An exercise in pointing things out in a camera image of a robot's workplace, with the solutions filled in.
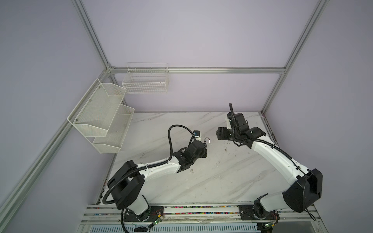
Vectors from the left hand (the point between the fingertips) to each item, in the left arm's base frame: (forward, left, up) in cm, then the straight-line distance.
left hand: (203, 146), depth 84 cm
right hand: (+5, -10, +7) cm, 13 cm away
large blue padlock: (+2, -3, +2) cm, 4 cm away
